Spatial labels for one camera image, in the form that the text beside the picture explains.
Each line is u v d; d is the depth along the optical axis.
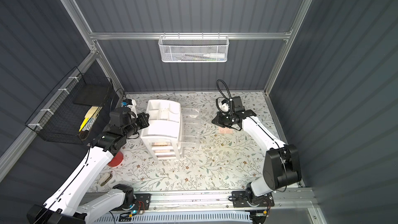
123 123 0.55
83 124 0.71
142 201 0.73
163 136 0.74
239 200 0.73
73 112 0.74
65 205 0.38
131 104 0.67
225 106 0.80
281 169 0.43
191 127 1.01
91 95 0.81
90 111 0.75
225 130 0.99
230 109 0.68
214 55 0.91
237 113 0.66
